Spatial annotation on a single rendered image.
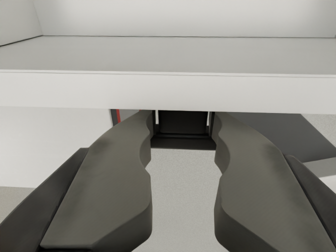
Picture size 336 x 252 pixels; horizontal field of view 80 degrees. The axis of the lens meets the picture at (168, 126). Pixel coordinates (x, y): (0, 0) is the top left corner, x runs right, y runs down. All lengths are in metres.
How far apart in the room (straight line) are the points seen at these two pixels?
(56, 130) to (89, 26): 0.20
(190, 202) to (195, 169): 0.35
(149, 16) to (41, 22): 0.09
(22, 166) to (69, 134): 0.13
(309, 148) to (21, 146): 0.56
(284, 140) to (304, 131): 0.06
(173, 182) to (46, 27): 1.37
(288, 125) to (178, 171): 0.95
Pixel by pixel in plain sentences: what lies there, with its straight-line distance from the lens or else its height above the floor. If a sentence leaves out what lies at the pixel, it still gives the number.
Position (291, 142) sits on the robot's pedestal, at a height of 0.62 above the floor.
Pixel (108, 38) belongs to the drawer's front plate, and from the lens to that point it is 0.17.
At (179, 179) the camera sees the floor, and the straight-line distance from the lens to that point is 1.47.
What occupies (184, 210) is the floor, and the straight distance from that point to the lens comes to 1.74.
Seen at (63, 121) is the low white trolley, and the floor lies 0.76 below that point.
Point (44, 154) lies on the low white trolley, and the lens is 0.40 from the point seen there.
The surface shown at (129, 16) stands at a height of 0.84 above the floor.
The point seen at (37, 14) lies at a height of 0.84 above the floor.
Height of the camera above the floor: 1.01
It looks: 58 degrees down
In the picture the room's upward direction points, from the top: 174 degrees counter-clockwise
